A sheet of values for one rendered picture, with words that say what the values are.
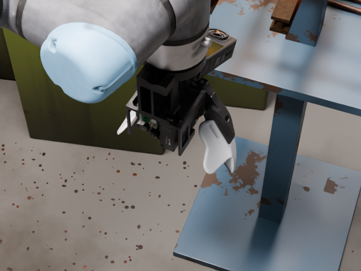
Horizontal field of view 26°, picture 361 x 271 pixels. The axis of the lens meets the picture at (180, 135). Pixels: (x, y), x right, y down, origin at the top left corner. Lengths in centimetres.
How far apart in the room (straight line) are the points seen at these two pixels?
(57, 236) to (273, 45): 83
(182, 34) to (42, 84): 127
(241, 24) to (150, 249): 71
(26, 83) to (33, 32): 131
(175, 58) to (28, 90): 128
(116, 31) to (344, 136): 160
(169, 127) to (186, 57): 10
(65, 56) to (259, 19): 91
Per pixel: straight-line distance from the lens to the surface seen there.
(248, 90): 220
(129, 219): 205
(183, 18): 75
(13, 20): 75
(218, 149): 94
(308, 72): 147
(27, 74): 201
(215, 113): 91
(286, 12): 117
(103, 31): 68
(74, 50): 67
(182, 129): 86
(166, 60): 81
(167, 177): 211
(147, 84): 83
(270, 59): 148
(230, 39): 96
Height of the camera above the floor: 175
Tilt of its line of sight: 53 degrees down
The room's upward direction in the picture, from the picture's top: straight up
